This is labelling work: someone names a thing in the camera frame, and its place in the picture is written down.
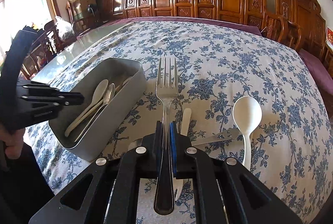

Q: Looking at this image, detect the large white round spoon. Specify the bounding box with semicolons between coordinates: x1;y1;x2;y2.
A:
232;96;262;170

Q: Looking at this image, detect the white plastic fork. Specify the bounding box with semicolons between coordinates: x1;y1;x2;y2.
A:
173;108;192;201

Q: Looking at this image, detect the carved wooden armchair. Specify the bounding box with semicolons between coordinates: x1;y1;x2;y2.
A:
261;0;327;60

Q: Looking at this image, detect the small white plastic spoon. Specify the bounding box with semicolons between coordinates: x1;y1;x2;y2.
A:
64;79;108;137

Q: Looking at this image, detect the person's left hand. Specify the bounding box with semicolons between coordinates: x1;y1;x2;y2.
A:
0;124;25;159

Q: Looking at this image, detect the wooden chair near window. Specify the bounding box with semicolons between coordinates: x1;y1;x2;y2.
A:
21;20;64;80

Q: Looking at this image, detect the stainless steel fork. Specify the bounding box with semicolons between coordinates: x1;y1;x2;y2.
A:
154;57;178;215

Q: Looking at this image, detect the red paper box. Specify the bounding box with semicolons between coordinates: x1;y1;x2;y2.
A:
326;27;333;44

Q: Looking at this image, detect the blue floral tablecloth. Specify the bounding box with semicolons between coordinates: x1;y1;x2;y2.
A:
36;21;332;223

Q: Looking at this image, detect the metal rectangular tray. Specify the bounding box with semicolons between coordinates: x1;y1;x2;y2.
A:
48;58;146;161

